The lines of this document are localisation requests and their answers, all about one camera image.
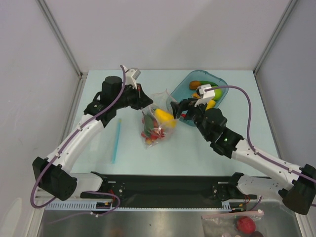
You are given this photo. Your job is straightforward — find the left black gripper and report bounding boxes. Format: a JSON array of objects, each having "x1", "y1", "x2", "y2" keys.
[{"x1": 113, "y1": 82, "x2": 153, "y2": 110}]

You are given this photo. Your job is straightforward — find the yellow lemon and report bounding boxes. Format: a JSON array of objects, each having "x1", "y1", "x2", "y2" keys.
[{"x1": 155, "y1": 109, "x2": 176, "y2": 128}]

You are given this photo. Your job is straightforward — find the clear zip top bag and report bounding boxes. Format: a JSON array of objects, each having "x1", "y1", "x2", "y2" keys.
[{"x1": 141, "y1": 90, "x2": 177, "y2": 148}]

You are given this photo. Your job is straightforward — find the red strawberry bunch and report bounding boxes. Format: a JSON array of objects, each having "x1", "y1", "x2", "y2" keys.
[{"x1": 140, "y1": 110, "x2": 166, "y2": 145}]

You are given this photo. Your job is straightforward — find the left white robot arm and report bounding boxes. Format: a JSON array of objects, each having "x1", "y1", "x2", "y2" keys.
[{"x1": 32, "y1": 71, "x2": 153, "y2": 201}]

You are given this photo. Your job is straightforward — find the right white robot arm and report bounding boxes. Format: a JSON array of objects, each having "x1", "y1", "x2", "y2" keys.
[{"x1": 170, "y1": 98, "x2": 316, "y2": 215}]

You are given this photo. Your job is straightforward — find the blue zipper clear bag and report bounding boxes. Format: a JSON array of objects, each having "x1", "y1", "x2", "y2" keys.
[{"x1": 81, "y1": 118, "x2": 122, "y2": 165}]

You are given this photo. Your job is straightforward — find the red fruit in bag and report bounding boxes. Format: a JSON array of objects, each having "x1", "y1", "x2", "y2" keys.
[{"x1": 237, "y1": 216, "x2": 256, "y2": 235}]

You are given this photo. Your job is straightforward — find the teal plastic tray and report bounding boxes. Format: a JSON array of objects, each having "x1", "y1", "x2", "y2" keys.
[{"x1": 171, "y1": 70, "x2": 229, "y2": 126}]

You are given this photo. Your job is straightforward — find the orange ginger root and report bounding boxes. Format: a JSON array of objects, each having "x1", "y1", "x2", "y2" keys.
[{"x1": 192, "y1": 92, "x2": 200, "y2": 99}]

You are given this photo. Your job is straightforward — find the brown kiwi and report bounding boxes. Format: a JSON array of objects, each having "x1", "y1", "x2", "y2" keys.
[{"x1": 189, "y1": 80, "x2": 201, "y2": 90}]

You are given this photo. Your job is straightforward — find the yellow pear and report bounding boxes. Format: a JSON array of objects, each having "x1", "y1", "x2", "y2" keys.
[{"x1": 205, "y1": 100, "x2": 216, "y2": 111}]

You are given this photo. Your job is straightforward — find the green chili pepper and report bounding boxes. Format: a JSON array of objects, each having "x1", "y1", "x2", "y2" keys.
[{"x1": 199, "y1": 80, "x2": 218, "y2": 87}]

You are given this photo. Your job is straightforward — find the green apple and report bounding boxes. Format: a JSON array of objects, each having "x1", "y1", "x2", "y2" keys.
[{"x1": 213, "y1": 88, "x2": 223, "y2": 101}]

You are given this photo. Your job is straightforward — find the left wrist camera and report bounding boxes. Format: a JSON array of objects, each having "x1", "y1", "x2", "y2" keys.
[{"x1": 123, "y1": 66, "x2": 141, "y2": 89}]

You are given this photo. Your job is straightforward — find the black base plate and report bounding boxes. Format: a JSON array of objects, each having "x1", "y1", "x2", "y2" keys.
[{"x1": 80, "y1": 174, "x2": 257, "y2": 209}]

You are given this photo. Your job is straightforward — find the white cable duct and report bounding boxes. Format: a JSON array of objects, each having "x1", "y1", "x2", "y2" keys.
[{"x1": 45, "y1": 199, "x2": 246, "y2": 212}]

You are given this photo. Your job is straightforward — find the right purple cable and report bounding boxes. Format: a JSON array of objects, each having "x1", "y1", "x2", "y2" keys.
[{"x1": 204, "y1": 85, "x2": 316, "y2": 212}]

